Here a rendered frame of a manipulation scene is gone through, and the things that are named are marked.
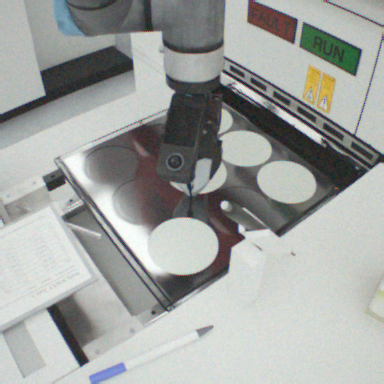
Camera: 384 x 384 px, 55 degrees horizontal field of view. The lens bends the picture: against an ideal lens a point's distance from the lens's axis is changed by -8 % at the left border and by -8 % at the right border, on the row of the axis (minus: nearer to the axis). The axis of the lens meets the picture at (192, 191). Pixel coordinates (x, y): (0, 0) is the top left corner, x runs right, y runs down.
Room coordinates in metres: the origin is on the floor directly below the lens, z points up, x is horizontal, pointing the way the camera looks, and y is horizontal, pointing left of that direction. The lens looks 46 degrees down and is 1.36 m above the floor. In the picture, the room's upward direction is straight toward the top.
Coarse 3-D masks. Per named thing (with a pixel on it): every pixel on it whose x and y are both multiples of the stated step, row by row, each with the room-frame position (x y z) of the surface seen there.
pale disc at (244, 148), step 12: (240, 132) 0.60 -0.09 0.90; (252, 132) 0.60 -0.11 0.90; (228, 144) 0.57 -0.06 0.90; (240, 144) 0.57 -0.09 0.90; (252, 144) 0.57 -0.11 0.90; (264, 144) 0.57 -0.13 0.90; (228, 156) 0.53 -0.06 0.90; (240, 156) 0.53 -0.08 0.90; (252, 156) 0.53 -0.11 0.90; (264, 156) 0.53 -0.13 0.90
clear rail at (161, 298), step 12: (60, 168) 0.50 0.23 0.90; (72, 180) 0.47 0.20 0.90; (84, 192) 0.44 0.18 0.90; (84, 204) 0.42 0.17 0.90; (96, 216) 0.39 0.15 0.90; (108, 228) 0.37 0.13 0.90; (120, 240) 0.35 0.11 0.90; (120, 252) 0.33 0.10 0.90; (132, 264) 0.31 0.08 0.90; (144, 276) 0.29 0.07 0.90; (156, 288) 0.27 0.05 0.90; (156, 300) 0.25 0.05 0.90; (168, 300) 0.25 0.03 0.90
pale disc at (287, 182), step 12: (264, 168) 0.50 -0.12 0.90; (276, 168) 0.50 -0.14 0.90; (288, 168) 0.50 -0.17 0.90; (300, 168) 0.50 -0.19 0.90; (264, 180) 0.47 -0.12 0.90; (276, 180) 0.47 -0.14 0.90; (288, 180) 0.47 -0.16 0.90; (300, 180) 0.47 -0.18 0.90; (312, 180) 0.47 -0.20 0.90; (264, 192) 0.45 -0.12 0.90; (276, 192) 0.45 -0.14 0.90; (288, 192) 0.45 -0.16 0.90; (300, 192) 0.45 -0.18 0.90; (312, 192) 0.45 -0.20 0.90
